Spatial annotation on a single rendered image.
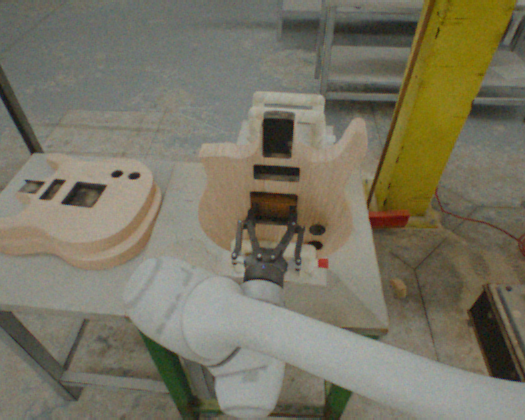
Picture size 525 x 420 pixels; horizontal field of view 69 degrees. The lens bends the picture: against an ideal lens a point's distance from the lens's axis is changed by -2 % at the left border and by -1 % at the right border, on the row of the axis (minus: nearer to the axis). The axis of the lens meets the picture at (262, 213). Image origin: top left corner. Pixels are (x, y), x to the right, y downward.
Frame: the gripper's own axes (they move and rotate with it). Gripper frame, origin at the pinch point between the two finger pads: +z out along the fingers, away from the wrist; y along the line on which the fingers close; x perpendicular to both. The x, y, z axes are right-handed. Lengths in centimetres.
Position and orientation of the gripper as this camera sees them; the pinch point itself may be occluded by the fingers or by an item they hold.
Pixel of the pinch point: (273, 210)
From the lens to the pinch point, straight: 83.7
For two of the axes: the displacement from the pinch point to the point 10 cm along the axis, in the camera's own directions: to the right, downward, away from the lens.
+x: 0.0, -6.9, -7.2
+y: 9.9, 0.8, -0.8
